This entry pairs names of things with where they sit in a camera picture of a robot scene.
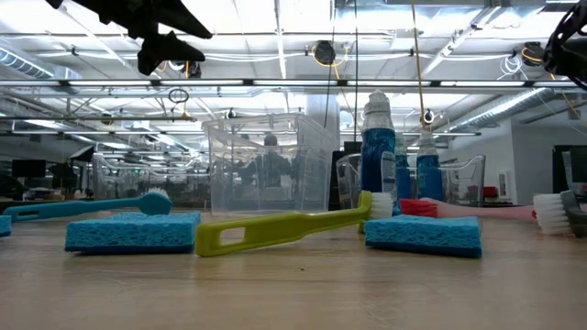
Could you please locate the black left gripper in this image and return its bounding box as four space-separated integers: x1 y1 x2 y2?
45 0 214 77

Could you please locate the blue dish brush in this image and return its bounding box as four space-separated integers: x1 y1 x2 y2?
2 187 174 224

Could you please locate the green dish brush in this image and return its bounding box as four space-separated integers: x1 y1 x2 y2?
194 190 395 258

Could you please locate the red pink dish brush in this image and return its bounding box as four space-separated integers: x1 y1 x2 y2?
398 196 538 224

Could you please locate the long ceiling light strip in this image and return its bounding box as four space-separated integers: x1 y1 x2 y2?
0 78 587 89

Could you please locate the clear shallow plastic bin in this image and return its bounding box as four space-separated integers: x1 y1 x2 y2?
335 153 487 210
91 152 212 210

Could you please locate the black monitor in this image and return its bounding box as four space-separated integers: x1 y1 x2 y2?
11 159 47 179

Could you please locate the clear deep plastic bin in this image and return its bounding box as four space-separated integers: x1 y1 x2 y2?
201 112 340 216

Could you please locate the black hanging cable loop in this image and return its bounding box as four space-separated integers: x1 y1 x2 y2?
167 87 190 121

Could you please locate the silver ceiling duct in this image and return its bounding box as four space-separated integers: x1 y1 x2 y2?
451 87 551 132
0 45 82 82

